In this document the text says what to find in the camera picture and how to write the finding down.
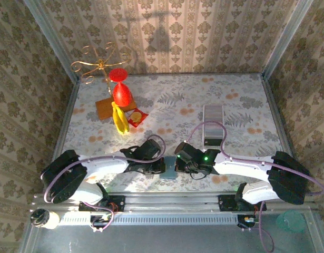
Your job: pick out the red plastic wine glass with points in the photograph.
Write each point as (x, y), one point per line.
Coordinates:
(121, 95)

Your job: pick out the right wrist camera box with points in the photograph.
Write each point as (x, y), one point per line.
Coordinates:
(186, 150)

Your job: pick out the small controller board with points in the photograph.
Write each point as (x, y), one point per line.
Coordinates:
(247, 221)
(101, 218)

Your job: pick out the floral tablecloth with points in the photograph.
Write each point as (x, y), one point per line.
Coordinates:
(177, 118)

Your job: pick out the metal frame post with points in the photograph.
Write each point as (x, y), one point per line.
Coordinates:
(51, 42)
(285, 39)

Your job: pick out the white bottle with black cap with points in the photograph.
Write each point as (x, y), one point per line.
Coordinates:
(44, 219)

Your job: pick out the yellow toy banana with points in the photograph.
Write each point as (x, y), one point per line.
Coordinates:
(120, 121)

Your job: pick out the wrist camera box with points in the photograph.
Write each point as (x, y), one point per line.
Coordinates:
(186, 150)
(149, 149)

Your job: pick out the brown wooden board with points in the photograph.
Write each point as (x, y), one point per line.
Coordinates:
(105, 109)

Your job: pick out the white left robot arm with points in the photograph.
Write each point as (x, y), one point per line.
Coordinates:
(103, 164)

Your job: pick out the green translucent disc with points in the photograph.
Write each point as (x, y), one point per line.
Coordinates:
(290, 221)

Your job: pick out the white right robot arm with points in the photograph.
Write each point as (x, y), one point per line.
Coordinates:
(243, 166)

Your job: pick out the red packet with yellow circle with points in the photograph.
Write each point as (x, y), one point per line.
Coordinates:
(136, 117)

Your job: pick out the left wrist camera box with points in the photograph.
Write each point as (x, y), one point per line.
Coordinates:
(149, 149)

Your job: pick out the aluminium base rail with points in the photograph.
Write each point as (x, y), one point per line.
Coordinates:
(172, 203)

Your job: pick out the credit card stack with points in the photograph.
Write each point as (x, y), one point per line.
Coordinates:
(214, 118)

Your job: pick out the metal table edge rail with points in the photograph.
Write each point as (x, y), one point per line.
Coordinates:
(64, 126)
(279, 126)

